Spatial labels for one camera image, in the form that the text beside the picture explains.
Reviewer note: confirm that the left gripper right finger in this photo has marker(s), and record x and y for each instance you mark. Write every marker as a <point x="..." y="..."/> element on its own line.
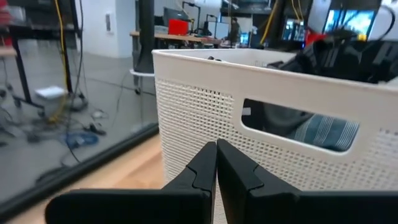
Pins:
<point x="295" y="207"/>

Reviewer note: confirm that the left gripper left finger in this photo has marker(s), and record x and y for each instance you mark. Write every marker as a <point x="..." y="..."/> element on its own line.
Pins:
<point x="140" y="205"/>

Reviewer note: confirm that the blue striped cloth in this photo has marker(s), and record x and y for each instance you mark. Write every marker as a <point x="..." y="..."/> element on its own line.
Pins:
<point x="326" y="132"/>

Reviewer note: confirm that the grey printed garment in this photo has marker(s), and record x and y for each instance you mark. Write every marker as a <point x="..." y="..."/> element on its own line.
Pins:
<point x="276" y="118"/>

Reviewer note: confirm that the white perforated plastic basket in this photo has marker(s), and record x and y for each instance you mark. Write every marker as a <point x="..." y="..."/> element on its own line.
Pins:
<point x="202" y="109"/>

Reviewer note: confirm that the black garment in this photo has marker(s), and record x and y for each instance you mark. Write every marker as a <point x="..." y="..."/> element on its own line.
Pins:
<point x="342" y="59"/>

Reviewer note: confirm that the black power adapter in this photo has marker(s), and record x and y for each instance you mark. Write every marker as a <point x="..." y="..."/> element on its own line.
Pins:
<point x="93" y="128"/>

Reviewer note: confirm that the white floor box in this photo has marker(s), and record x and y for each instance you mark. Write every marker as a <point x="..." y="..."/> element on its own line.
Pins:
<point x="49" y="92"/>

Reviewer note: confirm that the wooden background table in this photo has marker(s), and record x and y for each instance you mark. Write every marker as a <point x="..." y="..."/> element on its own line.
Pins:
<point x="174" y="37"/>

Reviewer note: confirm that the red machine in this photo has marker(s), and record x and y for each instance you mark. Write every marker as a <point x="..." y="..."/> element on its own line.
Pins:
<point x="314" y="35"/>

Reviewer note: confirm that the small lit monitor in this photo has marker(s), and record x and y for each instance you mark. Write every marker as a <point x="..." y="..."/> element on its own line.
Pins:
<point x="293" y="29"/>

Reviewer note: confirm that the red box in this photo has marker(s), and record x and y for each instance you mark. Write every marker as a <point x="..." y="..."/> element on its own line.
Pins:
<point x="178" y="27"/>

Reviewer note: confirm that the black metal cart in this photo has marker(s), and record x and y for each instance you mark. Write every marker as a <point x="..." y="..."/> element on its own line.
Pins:
<point x="21" y="62"/>

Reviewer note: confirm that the person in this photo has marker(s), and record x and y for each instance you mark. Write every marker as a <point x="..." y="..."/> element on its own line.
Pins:
<point x="234" y="31"/>

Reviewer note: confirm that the yellow pole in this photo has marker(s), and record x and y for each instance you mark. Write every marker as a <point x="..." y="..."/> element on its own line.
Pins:
<point x="269" y="21"/>

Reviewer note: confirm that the large lit monitor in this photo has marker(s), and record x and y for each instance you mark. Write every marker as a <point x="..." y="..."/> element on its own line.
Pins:
<point x="348" y="21"/>

